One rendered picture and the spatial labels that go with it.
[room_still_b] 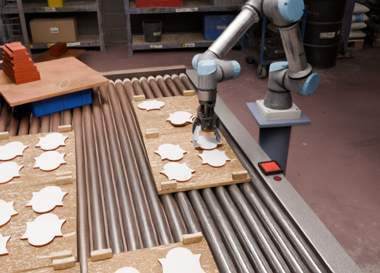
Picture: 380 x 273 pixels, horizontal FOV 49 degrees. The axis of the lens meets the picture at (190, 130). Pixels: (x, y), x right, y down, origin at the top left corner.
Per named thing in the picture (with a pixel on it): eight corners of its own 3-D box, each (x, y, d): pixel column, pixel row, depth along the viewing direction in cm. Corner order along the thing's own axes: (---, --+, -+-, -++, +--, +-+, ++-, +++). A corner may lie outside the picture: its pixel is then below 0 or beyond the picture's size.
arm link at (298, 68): (299, 79, 214) (275, -17, 179) (323, 87, 203) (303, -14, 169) (284, 94, 210) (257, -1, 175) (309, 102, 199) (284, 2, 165)
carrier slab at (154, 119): (195, 96, 226) (195, 94, 225) (218, 130, 191) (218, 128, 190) (131, 103, 218) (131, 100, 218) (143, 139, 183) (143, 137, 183)
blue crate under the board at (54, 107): (71, 85, 240) (69, 69, 236) (93, 103, 218) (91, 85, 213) (16, 98, 224) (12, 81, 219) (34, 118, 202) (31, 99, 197)
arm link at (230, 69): (224, 55, 174) (204, 60, 168) (242, 61, 166) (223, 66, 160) (223, 73, 178) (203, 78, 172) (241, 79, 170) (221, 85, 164)
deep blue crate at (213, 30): (233, 32, 647) (234, 8, 630) (237, 39, 611) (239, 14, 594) (201, 33, 644) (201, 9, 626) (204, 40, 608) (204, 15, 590)
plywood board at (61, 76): (73, 59, 252) (72, 56, 251) (109, 83, 216) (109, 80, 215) (-15, 76, 226) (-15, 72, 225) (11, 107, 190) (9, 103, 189)
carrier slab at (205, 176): (218, 131, 190) (218, 128, 189) (250, 181, 155) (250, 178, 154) (142, 140, 183) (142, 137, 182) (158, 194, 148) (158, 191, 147)
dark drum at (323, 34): (324, 54, 595) (335, -10, 554) (344, 68, 543) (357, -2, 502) (285, 56, 588) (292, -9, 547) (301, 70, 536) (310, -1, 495)
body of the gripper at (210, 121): (201, 132, 165) (201, 104, 161) (196, 124, 173) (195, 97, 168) (219, 130, 167) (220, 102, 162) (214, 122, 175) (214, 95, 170)
